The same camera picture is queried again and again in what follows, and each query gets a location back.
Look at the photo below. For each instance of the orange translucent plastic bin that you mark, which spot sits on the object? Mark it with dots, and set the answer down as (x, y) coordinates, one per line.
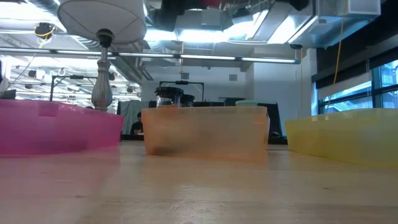
(205, 133)

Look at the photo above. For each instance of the grey ceiling air duct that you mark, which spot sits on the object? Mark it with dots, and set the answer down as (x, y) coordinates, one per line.
(357, 7)

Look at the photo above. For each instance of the teal hourglass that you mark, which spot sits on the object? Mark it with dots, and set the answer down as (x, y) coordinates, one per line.
(246, 103)

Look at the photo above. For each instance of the long ceiling light bar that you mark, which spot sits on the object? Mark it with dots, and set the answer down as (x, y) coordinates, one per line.
(205, 57)

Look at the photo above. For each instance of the grey hanging cloth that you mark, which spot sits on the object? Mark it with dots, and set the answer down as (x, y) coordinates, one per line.
(126, 118)

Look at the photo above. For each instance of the black-capped hourglass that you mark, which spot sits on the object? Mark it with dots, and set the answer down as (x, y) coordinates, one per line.
(188, 99)
(168, 91)

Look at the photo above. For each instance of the black-framed window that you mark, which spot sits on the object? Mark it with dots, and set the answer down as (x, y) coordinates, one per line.
(385, 74)

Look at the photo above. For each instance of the black round ceiling fixture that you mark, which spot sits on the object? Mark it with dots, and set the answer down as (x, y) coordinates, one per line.
(43, 29)

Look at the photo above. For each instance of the red wall charger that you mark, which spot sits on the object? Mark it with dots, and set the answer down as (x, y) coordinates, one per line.
(210, 3)

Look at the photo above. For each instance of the yellow translucent plastic bin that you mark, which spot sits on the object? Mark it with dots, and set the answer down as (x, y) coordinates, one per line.
(342, 137)

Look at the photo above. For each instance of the white lamp shade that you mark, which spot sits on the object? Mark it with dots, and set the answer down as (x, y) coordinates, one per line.
(102, 18)

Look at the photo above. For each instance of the pink translucent plastic bin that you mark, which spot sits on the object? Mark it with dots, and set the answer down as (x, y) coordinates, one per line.
(46, 127)

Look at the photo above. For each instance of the silver metal lamp base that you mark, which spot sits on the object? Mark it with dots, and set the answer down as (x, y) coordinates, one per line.
(102, 90)

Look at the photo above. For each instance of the person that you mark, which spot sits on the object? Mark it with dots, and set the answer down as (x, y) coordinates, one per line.
(136, 127)

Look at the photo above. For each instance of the black rig frame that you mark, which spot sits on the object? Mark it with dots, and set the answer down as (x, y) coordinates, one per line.
(182, 82)
(76, 76)

